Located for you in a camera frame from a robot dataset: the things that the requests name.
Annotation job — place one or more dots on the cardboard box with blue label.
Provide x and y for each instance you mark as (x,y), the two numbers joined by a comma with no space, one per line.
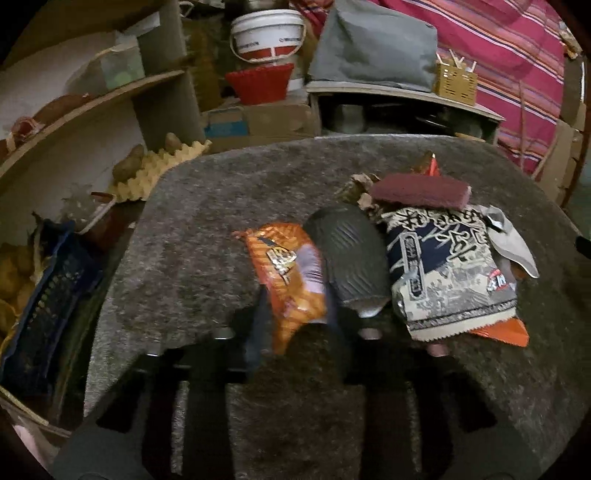
(258,122)

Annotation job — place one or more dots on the yellow basket with sticks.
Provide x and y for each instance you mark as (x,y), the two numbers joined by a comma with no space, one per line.
(456,83)

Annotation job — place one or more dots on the large brown potato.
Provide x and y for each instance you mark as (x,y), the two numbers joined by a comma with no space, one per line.
(128,162)

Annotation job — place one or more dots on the blue white printed snack packet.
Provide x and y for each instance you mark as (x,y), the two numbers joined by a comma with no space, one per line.
(443,267)

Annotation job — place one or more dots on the clear plastic container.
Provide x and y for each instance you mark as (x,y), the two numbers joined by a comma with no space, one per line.
(108,69)

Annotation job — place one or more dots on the small red wrapper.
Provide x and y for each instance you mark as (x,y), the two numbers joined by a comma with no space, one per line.
(433,167)

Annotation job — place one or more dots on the wooden shelf unit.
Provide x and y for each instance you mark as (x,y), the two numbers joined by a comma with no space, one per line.
(92,106)

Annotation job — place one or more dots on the red striped blanket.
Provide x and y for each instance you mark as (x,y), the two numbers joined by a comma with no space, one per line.
(498,55)

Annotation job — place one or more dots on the plain orange wrapper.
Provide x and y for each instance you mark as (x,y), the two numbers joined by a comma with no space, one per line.
(505,331)

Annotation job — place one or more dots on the red plastic basket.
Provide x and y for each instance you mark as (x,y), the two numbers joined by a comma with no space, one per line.
(258,83)

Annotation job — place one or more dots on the orange snack packet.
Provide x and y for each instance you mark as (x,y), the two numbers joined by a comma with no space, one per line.
(286,272)

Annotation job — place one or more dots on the yellow egg tray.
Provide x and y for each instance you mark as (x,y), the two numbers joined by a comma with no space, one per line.
(157,168)

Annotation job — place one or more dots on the small brown potato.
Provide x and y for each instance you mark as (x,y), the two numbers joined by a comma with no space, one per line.
(173,142)

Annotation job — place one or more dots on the white red plastic bucket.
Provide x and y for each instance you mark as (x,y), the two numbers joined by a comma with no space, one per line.
(268,34)

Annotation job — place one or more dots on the brown crumpled paper scraps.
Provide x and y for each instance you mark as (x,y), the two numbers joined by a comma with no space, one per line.
(358,191)

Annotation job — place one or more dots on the steel pot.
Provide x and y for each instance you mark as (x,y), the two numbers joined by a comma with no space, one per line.
(265,4)

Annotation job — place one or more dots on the grey cloth bag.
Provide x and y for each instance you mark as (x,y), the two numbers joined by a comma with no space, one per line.
(374,48)

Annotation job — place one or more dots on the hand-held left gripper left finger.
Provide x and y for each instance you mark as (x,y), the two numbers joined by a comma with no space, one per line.
(257,332)

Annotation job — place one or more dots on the maroon scouring pad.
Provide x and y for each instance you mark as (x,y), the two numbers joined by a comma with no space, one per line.
(420,191)

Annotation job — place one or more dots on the grey felt mat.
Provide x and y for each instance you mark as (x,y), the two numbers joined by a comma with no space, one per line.
(198,221)

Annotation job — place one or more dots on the folded cardboard sheet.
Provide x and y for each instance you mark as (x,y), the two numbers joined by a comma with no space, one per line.
(561,157)

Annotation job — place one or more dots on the dark grey ribbed pouch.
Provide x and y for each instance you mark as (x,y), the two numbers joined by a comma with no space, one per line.
(351,258)

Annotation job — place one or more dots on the grey white torn wrapper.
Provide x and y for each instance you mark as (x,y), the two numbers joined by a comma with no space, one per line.
(510,242)

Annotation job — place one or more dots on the blue plastic crate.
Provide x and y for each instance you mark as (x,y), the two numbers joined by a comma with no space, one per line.
(44,314)

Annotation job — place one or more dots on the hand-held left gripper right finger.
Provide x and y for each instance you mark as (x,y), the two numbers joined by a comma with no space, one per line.
(342,357)

